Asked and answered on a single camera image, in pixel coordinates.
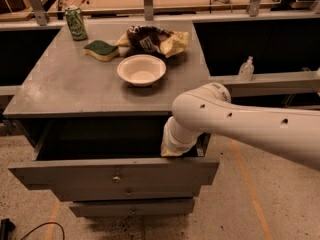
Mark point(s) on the black object floor corner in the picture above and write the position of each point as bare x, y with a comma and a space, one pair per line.
6, 226

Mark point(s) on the left metal bracket post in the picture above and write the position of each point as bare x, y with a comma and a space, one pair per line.
40, 14

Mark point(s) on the grey drawer cabinet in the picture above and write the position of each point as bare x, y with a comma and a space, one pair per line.
66, 83

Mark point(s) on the grey top drawer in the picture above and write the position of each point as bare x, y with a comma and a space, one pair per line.
110, 152

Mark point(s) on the metal bracket post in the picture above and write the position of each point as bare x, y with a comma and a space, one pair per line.
148, 10
40, 14
253, 8

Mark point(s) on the grey drawer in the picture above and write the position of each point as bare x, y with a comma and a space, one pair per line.
167, 206
110, 152
126, 193

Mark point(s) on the middle metal bracket post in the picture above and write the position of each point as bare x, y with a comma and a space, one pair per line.
148, 10

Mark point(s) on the right metal bracket post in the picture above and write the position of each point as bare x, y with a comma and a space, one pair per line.
253, 8

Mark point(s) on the crumpled chip bag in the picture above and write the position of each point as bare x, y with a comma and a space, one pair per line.
151, 39

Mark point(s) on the green yellow sponge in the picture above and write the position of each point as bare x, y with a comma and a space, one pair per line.
101, 50

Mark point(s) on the white bowl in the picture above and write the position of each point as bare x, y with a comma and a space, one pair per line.
141, 70

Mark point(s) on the grey bottom drawer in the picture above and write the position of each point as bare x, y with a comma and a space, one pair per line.
167, 206

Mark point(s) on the green soda can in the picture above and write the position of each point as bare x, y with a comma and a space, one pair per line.
75, 23

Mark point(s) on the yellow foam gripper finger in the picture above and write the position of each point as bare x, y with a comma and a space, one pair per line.
169, 153

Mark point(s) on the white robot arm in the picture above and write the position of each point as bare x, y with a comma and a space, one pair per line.
292, 134

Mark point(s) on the grey middle drawer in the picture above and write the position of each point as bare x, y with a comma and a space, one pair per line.
126, 193

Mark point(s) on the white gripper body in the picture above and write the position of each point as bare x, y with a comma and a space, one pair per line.
177, 145

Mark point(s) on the clear sanitizer bottle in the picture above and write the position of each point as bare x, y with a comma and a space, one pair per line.
246, 70

